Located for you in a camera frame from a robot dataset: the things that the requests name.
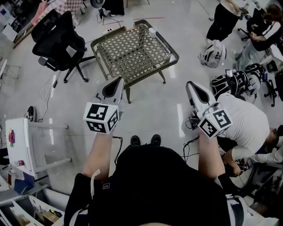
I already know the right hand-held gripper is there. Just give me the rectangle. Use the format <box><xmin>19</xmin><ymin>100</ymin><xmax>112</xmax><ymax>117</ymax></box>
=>
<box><xmin>185</xmin><ymin>81</ymin><xmax>233</xmax><ymax>139</ymax></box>

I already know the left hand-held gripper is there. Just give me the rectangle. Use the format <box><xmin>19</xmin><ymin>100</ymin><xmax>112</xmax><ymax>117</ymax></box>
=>
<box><xmin>83</xmin><ymin>76</ymin><xmax>125</xmax><ymax>135</ymax></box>

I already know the person's left forearm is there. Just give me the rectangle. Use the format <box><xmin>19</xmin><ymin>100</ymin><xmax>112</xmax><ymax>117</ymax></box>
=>
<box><xmin>81</xmin><ymin>130</ymin><xmax>116</xmax><ymax>179</ymax></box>

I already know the person's right forearm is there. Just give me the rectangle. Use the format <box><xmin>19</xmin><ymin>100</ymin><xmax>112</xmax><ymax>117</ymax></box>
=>
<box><xmin>197</xmin><ymin>132</ymin><xmax>226</xmax><ymax>180</ymax></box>

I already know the person's left black shoe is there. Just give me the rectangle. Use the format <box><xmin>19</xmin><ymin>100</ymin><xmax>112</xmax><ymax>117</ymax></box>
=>
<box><xmin>130</xmin><ymin>135</ymin><xmax>142</xmax><ymax>147</ymax></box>

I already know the person's black shoe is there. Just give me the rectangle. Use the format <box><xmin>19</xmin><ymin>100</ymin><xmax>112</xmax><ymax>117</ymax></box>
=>
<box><xmin>150</xmin><ymin>134</ymin><xmax>162</xmax><ymax>146</ymax></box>
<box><xmin>130</xmin><ymin>135</ymin><xmax>142</xmax><ymax>147</ymax></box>

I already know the white paper sheet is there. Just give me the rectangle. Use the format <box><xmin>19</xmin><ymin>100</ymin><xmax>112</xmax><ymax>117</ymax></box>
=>
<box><xmin>65</xmin><ymin>45</ymin><xmax>77</xmax><ymax>57</ymax></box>

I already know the person's right black shoe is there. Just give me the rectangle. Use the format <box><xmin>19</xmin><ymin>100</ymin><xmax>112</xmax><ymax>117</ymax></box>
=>
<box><xmin>150</xmin><ymin>134</ymin><xmax>162</xmax><ymax>146</ymax></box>

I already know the black mesh office chair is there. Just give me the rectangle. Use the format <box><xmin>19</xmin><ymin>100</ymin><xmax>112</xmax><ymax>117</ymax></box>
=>
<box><xmin>31</xmin><ymin>8</ymin><xmax>97</xmax><ymax>84</ymax></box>

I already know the black and white headset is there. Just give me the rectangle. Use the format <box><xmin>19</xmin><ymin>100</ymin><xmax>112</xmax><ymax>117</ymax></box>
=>
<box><xmin>23</xmin><ymin>105</ymin><xmax>36</xmax><ymax>122</ymax></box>

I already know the white desk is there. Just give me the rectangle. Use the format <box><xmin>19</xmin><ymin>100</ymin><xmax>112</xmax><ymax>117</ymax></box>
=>
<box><xmin>260</xmin><ymin>43</ymin><xmax>283</xmax><ymax>75</ymax></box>

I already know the wooden chair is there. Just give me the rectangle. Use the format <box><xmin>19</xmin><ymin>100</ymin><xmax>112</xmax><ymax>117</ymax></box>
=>
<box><xmin>126</xmin><ymin>0</ymin><xmax>151</xmax><ymax>8</ymax></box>

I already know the checked tablecloth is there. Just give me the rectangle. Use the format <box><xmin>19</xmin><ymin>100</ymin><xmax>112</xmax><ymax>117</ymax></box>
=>
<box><xmin>31</xmin><ymin>0</ymin><xmax>86</xmax><ymax>26</ymax></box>

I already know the person's black shirt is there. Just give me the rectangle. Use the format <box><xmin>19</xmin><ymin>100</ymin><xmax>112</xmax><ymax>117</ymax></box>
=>
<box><xmin>63</xmin><ymin>143</ymin><xmax>232</xmax><ymax>226</ymax></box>

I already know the white side table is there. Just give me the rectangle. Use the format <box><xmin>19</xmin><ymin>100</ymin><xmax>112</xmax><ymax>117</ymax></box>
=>
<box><xmin>4</xmin><ymin>117</ymin><xmax>73</xmax><ymax>177</ymax></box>

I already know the colourful sticker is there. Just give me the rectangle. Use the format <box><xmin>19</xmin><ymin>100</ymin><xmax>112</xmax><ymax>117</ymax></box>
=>
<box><xmin>8</xmin><ymin>129</ymin><xmax>16</xmax><ymax>148</ymax></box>

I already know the white and navy bag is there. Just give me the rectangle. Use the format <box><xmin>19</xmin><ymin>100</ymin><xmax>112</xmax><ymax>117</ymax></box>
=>
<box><xmin>225</xmin><ymin>194</ymin><xmax>251</xmax><ymax>226</ymax></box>

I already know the blue box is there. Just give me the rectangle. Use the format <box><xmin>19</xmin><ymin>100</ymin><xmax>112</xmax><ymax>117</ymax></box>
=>
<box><xmin>13</xmin><ymin>171</ymin><xmax>36</xmax><ymax>195</ymax></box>

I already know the brown cardboard box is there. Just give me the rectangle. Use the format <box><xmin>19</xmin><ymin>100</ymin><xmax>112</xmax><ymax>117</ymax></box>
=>
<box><xmin>42</xmin><ymin>209</ymin><xmax>61</xmax><ymax>226</ymax></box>

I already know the white shelf unit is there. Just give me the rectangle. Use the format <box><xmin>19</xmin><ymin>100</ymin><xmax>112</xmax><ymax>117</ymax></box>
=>
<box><xmin>0</xmin><ymin>187</ymin><xmax>67</xmax><ymax>226</ymax></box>

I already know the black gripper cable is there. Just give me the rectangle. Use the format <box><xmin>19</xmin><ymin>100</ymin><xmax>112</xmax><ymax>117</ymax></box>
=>
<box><xmin>112</xmin><ymin>136</ymin><xmax>123</xmax><ymax>164</ymax></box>
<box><xmin>182</xmin><ymin>135</ymin><xmax>200</xmax><ymax>164</ymax></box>

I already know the black floor cable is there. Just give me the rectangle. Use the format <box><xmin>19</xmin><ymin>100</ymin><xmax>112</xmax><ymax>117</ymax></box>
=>
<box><xmin>38</xmin><ymin>80</ymin><xmax>58</xmax><ymax>123</ymax></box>

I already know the white floor cable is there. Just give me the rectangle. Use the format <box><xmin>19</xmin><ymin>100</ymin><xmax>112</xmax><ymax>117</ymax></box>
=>
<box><xmin>38</xmin><ymin>72</ymin><xmax>58</xmax><ymax>102</ymax></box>

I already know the white strap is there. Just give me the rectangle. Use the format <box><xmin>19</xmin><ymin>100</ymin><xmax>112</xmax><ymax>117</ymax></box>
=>
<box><xmin>90</xmin><ymin>169</ymin><xmax>101</xmax><ymax>200</ymax></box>

